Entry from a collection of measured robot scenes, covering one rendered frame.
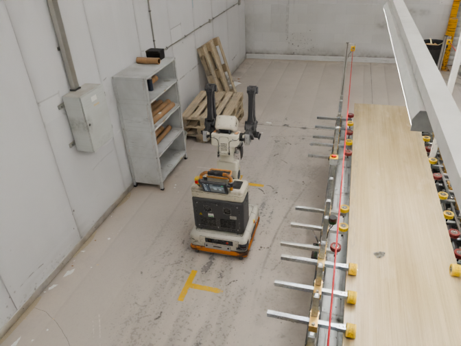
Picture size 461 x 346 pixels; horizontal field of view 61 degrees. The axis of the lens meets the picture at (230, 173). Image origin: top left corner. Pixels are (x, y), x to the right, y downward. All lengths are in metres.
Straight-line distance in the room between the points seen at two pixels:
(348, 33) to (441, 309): 8.44
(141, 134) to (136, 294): 2.01
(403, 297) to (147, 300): 2.29
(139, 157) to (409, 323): 3.74
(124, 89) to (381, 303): 3.58
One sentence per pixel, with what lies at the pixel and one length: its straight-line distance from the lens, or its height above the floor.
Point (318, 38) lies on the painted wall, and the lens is 10.59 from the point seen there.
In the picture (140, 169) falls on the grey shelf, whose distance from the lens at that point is 5.35.
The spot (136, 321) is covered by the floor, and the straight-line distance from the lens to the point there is 3.86.
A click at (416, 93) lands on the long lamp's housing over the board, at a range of 1.72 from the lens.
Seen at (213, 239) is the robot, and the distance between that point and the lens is 4.11.
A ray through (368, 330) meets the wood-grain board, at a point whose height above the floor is 0.90.
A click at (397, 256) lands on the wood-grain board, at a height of 0.90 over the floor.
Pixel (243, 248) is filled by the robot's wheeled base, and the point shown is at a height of 0.18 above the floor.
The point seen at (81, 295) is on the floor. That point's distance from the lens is 4.24.
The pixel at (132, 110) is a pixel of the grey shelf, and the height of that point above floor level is 1.14.
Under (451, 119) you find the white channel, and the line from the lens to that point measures 1.31.
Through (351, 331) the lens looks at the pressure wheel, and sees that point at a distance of 2.52.
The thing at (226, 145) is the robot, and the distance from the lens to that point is 3.92.
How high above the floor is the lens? 2.95
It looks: 32 degrees down
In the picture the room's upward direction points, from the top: 3 degrees counter-clockwise
